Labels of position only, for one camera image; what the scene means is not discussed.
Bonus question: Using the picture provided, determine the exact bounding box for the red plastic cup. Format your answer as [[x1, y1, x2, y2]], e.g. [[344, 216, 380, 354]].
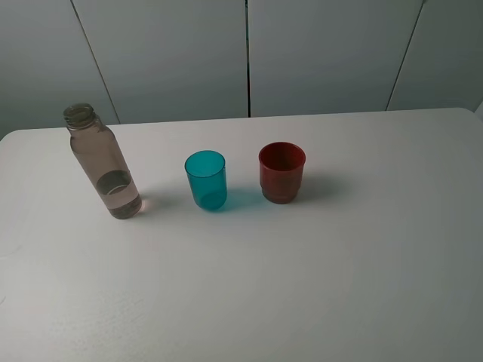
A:
[[258, 142, 306, 204]]

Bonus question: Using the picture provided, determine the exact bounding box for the translucent teal plastic cup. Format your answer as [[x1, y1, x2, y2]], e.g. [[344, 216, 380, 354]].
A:
[[184, 150, 227, 211]]

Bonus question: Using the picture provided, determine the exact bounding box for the transparent brown plastic bottle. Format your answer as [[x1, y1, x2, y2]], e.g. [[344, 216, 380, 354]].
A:
[[63, 103, 142, 219]]

